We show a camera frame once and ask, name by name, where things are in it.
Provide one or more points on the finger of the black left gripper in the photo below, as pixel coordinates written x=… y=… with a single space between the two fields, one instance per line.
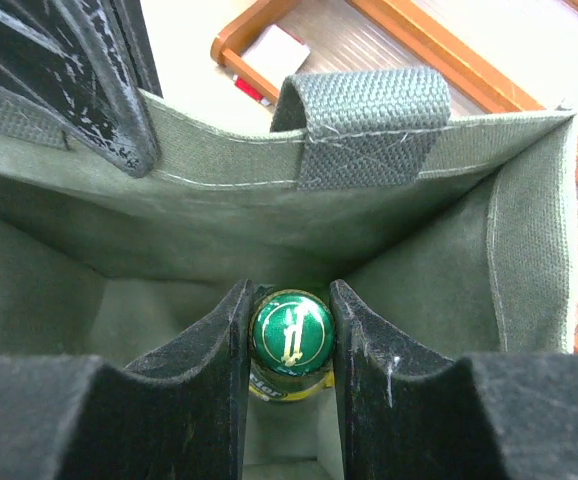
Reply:
x=78 y=69

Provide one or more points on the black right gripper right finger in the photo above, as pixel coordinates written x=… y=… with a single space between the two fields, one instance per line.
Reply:
x=407 y=412

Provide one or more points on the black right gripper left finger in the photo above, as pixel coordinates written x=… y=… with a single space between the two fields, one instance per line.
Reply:
x=177 y=412

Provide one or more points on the green Perrier glass bottle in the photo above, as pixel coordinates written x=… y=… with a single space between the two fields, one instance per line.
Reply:
x=292 y=338

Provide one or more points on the green canvas tote bag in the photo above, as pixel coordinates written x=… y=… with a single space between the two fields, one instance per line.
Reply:
x=461 y=232

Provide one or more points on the orange wooden shoe rack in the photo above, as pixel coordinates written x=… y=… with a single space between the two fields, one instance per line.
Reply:
x=407 y=24

